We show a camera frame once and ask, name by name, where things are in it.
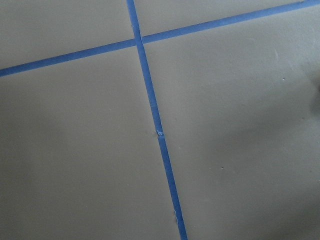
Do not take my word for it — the blue tape strip lengthwise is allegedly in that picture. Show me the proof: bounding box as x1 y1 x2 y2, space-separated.
126 0 188 240

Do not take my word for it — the blue tape strip crosswise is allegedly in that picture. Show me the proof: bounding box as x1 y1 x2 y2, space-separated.
0 0 320 77

